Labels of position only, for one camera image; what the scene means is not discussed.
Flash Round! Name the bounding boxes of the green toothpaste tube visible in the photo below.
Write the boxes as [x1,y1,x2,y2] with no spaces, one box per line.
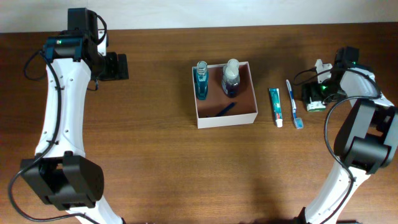
[269,88,283,128]

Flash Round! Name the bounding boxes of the pink open box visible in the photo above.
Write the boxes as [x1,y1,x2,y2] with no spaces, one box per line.
[193,62,258,129]

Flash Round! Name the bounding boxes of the blue white toothbrush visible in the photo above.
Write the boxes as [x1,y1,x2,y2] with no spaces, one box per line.
[286,80,303,129]

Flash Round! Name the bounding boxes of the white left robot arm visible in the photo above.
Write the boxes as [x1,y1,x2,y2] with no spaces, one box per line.
[19,8,129,223]

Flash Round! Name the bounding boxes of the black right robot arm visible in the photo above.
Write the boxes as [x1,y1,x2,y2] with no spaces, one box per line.
[293,47,397,223]

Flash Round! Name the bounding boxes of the purple pump soap bottle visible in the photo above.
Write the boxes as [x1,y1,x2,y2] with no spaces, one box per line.
[221,58,240,98]

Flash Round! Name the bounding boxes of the blue Listerine mouthwash bottle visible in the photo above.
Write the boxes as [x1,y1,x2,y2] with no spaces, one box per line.
[195,61,209,100]

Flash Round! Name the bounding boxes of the green soap box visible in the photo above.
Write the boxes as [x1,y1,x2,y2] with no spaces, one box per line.
[306,101,326,112]

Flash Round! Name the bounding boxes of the blue disposable razor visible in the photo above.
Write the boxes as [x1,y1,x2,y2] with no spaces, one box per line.
[215,102,236,117]

